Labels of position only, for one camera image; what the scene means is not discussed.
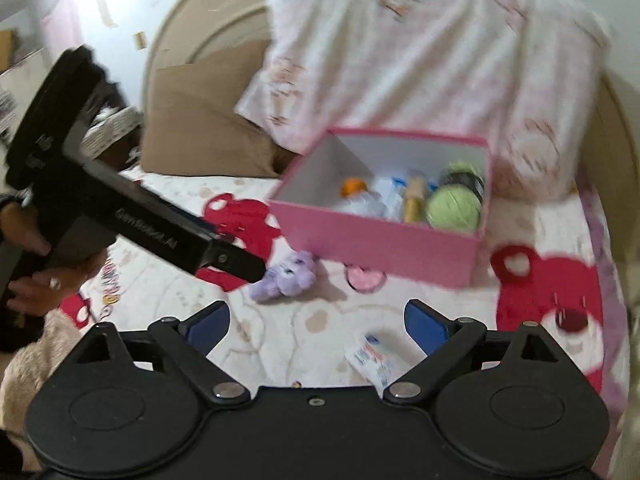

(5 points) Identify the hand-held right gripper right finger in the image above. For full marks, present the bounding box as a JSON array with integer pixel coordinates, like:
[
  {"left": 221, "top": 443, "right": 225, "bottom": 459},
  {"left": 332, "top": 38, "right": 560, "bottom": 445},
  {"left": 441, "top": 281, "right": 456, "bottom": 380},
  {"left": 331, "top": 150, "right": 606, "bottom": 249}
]
[{"left": 382, "top": 299, "right": 561, "bottom": 405}]

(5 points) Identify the person's left hand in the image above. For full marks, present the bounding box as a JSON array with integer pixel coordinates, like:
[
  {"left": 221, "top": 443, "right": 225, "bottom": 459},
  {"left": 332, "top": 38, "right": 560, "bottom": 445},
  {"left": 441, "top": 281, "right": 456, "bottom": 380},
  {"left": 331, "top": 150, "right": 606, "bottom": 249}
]
[{"left": 0, "top": 199, "right": 108, "bottom": 317}]

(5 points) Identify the bear printed blanket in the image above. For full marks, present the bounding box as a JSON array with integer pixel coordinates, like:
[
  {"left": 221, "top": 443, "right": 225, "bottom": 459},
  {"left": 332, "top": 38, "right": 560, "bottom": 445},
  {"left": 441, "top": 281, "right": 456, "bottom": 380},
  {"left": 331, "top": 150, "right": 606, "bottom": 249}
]
[{"left": 40, "top": 165, "right": 626, "bottom": 480}]

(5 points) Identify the pink cardboard box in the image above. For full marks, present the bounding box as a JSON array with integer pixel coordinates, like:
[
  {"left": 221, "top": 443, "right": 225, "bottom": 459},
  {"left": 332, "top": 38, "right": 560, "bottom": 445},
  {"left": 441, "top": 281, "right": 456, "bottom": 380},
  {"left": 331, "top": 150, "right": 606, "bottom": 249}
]
[{"left": 267, "top": 127, "right": 493, "bottom": 288}]

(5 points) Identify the blue wet wipes packet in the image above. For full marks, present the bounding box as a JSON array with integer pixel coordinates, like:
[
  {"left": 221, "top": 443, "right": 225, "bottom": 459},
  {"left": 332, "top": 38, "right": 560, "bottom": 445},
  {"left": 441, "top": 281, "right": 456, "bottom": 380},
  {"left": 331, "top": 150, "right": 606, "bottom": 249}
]
[{"left": 375, "top": 174, "right": 426, "bottom": 221}]

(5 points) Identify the beige plastic bottle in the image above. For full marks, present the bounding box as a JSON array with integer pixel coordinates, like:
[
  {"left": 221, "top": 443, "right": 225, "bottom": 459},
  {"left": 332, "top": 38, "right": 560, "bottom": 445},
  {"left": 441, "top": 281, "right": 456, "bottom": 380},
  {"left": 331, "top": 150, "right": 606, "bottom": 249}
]
[{"left": 404, "top": 177, "right": 428, "bottom": 223}]

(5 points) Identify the beige fluffy cloth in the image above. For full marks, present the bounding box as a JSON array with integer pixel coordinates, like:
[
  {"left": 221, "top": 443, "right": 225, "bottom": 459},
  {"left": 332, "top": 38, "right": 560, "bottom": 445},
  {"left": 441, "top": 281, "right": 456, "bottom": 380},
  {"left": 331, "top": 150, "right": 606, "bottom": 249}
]
[{"left": 0, "top": 310, "right": 68, "bottom": 471}]

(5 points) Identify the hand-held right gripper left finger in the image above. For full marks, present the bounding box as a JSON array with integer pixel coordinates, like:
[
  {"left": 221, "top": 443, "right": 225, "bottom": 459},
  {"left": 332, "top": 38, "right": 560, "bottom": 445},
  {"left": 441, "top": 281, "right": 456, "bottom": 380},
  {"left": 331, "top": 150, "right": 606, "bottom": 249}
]
[{"left": 75, "top": 301, "right": 251, "bottom": 406}]

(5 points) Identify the pink printed pillow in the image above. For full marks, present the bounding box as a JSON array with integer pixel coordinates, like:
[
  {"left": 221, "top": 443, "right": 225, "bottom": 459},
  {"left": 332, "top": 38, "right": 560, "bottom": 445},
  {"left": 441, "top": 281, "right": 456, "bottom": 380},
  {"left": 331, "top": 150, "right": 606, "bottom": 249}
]
[{"left": 235, "top": 0, "right": 613, "bottom": 201}]

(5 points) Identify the lilac bed sheet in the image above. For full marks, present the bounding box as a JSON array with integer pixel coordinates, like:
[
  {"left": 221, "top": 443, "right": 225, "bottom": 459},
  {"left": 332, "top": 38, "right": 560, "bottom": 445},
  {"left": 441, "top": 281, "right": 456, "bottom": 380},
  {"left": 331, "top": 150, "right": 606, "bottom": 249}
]
[{"left": 582, "top": 185, "right": 631, "bottom": 480}]

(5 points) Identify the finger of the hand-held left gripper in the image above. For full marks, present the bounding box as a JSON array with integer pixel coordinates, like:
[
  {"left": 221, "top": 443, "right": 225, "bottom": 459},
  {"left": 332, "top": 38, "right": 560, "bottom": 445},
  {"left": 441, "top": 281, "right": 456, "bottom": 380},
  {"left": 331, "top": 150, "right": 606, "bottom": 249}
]
[{"left": 202, "top": 237, "right": 268, "bottom": 284}]

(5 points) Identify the black jar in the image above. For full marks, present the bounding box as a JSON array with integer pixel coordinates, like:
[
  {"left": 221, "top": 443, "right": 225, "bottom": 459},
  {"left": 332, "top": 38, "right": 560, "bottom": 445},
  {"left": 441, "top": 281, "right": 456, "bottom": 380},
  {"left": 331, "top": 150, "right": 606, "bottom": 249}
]
[{"left": 440, "top": 160, "right": 487, "bottom": 201}]

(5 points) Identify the white printed sachet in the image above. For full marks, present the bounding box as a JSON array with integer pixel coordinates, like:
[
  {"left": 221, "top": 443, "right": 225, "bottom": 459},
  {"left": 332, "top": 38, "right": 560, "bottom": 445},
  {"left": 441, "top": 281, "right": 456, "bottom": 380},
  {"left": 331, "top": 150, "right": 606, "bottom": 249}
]
[{"left": 344, "top": 334, "right": 401, "bottom": 390}]

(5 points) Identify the beige bed frame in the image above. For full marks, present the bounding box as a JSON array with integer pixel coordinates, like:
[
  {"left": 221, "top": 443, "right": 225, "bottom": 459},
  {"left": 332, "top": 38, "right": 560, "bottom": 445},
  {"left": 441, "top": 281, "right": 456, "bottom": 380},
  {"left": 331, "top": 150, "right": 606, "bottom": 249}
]
[{"left": 142, "top": 0, "right": 640, "bottom": 321}]

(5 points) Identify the brown pillow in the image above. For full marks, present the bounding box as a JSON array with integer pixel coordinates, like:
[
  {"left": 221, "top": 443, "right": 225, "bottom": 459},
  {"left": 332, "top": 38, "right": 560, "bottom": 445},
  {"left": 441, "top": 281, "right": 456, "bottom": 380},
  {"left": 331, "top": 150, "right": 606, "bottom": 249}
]
[{"left": 140, "top": 39, "right": 301, "bottom": 178}]

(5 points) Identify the clear plastic packet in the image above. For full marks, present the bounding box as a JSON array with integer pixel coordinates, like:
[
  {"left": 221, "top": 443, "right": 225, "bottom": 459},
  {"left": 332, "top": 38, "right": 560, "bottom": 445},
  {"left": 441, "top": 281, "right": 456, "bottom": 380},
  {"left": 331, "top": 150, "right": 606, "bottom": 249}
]
[{"left": 335, "top": 190, "right": 388, "bottom": 218}]

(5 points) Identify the purple plush toy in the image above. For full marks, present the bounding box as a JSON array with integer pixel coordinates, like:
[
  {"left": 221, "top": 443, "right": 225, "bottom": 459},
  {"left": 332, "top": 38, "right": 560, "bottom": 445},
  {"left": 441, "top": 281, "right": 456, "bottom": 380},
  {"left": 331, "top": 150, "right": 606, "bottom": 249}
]
[{"left": 248, "top": 250, "right": 318, "bottom": 303}]

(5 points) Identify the orange makeup sponge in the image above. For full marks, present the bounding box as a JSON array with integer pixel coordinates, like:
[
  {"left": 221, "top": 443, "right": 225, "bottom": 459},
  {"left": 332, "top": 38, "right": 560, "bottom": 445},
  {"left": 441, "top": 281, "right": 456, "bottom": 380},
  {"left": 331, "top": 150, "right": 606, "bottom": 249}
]
[{"left": 340, "top": 176, "right": 368, "bottom": 198}]

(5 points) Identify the grey patterned cloth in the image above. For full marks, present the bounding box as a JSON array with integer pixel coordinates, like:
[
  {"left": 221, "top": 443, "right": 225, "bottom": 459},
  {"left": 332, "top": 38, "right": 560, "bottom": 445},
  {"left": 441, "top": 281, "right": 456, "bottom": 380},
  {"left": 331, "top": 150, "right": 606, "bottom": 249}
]
[{"left": 82, "top": 105, "right": 146, "bottom": 161}]

